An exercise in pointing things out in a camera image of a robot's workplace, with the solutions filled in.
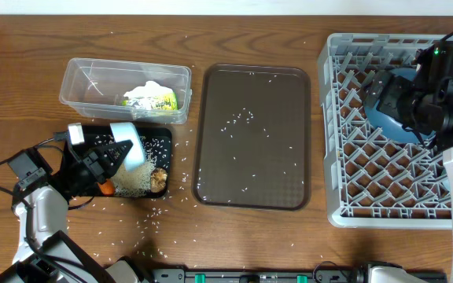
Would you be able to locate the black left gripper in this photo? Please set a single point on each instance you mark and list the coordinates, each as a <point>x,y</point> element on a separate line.
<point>91,162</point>

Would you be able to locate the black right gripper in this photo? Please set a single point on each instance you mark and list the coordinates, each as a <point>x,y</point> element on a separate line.
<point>386,94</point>

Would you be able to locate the orange carrot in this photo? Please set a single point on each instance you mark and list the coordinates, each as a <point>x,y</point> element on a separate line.
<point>107,188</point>

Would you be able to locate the brown shiitake mushroom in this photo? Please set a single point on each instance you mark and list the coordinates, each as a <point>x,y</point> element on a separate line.
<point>158,180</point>

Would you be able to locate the dark blue plate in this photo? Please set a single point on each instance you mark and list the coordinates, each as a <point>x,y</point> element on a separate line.
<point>391,129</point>

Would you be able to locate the foil snack wrapper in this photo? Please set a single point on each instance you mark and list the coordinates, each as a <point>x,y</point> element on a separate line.
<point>152,102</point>

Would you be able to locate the white tissue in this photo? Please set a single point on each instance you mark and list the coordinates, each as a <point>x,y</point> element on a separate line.
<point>150,89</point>

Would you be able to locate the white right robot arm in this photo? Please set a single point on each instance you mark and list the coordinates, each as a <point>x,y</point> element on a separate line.
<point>419,108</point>

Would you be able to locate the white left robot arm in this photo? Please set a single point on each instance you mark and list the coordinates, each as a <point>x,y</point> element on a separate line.
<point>41,202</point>

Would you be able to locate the grey dishwasher rack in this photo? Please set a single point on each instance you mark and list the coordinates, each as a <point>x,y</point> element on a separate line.
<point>372,181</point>

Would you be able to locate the white rice pile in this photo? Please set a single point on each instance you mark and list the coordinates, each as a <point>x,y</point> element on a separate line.
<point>136,183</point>

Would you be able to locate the black plastic bin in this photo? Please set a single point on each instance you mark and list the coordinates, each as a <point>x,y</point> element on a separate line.
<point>102,135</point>

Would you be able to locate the clear plastic bin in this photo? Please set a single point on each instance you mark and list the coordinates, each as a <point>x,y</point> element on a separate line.
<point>95,88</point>

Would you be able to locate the brown serving tray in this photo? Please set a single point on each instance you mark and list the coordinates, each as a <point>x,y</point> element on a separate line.
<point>253,138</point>

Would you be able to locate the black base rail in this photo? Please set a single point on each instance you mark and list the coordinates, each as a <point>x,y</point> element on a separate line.
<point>210,276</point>

